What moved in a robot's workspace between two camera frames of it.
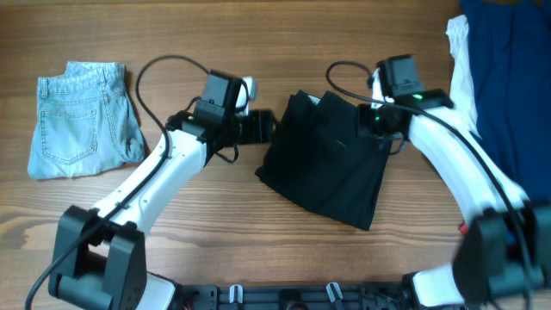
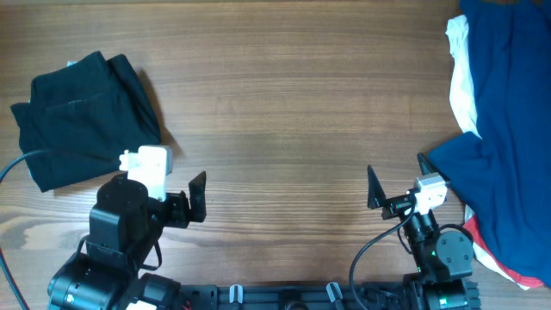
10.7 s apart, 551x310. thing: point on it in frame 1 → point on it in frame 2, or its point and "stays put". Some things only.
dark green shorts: (315, 155) → (79, 122)
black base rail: (393, 295) stays put
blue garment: (510, 46) stays put
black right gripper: (363, 127) → (376, 198)
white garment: (462, 86) stays put
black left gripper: (259, 131) → (182, 207)
